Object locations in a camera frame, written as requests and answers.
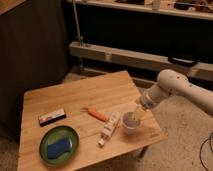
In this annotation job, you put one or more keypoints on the metal pole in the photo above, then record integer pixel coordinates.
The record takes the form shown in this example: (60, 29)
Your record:
(80, 40)

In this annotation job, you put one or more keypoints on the white shelf rail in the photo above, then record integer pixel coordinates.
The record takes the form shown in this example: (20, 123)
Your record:
(139, 60)

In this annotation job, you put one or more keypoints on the wooden table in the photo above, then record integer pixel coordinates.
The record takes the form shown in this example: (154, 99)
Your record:
(107, 93)

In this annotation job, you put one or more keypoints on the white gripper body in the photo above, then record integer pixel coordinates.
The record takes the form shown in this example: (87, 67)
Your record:
(145, 102)

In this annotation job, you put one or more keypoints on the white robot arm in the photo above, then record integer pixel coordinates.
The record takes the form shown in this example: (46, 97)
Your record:
(169, 83)

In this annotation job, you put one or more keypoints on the black handle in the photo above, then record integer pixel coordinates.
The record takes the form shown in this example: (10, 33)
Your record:
(182, 63)

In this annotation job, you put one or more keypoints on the orange pepper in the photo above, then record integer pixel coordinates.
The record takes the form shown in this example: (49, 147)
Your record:
(94, 113)

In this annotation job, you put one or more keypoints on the white plastic bottle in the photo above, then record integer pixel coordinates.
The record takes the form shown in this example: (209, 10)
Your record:
(109, 128)

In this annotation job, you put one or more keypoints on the green plate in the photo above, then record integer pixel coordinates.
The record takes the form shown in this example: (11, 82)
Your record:
(52, 136)

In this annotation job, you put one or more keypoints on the white ceramic cup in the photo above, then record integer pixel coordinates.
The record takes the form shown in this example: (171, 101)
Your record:
(129, 124)

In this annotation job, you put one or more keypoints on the blue sponge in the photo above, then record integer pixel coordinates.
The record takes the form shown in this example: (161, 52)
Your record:
(57, 148)

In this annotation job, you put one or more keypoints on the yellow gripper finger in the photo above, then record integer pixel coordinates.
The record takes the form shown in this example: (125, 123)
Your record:
(136, 114)
(141, 113)

